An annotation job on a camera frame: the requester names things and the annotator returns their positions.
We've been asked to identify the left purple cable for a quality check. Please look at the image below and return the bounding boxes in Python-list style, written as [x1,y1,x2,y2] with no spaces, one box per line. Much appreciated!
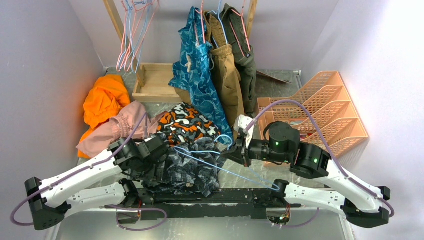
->
[9,112,150,227]

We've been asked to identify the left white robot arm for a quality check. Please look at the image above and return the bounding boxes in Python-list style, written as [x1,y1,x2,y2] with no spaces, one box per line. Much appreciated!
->
[24,136,169,231]

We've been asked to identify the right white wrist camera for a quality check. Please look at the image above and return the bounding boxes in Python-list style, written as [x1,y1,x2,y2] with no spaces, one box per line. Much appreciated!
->
[233,114,257,146]

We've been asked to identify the brown hanging shorts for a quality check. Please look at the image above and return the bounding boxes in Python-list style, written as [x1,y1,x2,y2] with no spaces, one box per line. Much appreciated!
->
[203,11,245,130]

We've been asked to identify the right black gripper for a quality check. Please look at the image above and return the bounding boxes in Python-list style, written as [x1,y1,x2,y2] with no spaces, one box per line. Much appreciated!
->
[220,132,291,168]

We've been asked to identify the orange garment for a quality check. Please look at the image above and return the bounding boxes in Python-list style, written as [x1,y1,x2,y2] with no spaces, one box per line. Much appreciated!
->
[79,74,131,143]

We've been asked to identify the empty wire hangers bunch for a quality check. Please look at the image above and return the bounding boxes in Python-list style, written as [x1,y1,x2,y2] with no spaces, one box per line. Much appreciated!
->
[116,0,160,74]

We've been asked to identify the dark green hanging shorts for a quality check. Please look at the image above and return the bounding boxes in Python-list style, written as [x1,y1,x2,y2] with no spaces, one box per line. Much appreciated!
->
[219,3,257,116]

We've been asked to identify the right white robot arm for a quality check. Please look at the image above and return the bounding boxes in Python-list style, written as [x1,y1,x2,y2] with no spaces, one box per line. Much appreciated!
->
[220,121,391,229]

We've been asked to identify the peach plastic file organizer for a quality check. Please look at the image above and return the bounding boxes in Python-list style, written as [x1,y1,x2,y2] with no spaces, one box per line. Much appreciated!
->
[255,71,368,162]

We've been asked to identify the orange camouflage shorts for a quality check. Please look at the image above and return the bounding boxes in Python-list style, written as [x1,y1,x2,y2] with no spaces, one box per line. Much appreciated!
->
[157,102,221,146]

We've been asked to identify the wooden clothes rack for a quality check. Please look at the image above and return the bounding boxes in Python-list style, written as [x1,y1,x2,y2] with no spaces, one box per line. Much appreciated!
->
[102,0,259,104]

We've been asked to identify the pink drawstring shorts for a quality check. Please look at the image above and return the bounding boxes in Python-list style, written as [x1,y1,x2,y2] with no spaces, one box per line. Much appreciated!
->
[76,101,165,159]

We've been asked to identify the blue leaf print shorts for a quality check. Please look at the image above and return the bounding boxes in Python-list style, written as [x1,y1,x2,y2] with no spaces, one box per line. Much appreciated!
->
[168,6,233,145]

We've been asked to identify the dark leaf print shorts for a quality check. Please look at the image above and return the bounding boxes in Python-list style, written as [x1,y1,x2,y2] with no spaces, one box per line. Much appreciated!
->
[129,136,227,197]

